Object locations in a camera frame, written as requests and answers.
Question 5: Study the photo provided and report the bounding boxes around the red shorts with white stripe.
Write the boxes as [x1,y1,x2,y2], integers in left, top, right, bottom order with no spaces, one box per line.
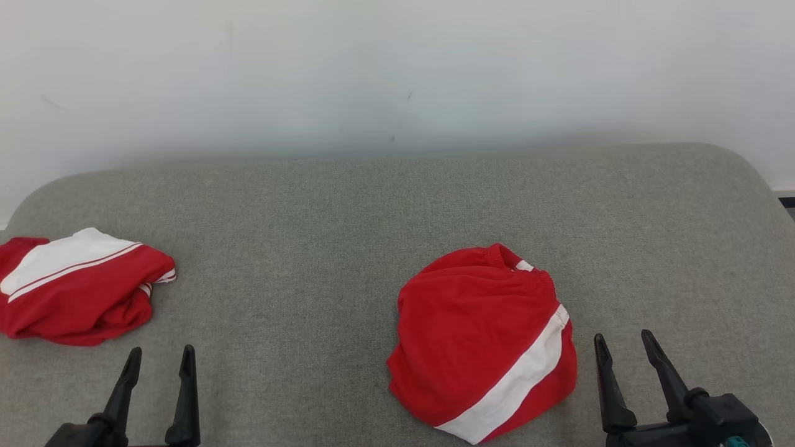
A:
[386,243,578,446]

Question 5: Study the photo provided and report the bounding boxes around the red jersey with white trim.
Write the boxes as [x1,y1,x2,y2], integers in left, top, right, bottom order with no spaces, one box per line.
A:
[0,227,177,347]

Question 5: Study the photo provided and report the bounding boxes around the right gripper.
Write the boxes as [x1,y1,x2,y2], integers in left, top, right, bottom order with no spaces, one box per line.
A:
[594,329,721,447]

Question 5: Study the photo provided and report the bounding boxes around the grey fabric sofa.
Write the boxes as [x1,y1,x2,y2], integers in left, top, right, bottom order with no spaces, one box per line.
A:
[0,143,795,447]

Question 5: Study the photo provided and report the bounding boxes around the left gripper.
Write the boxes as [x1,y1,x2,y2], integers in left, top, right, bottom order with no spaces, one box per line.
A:
[43,345,201,447]

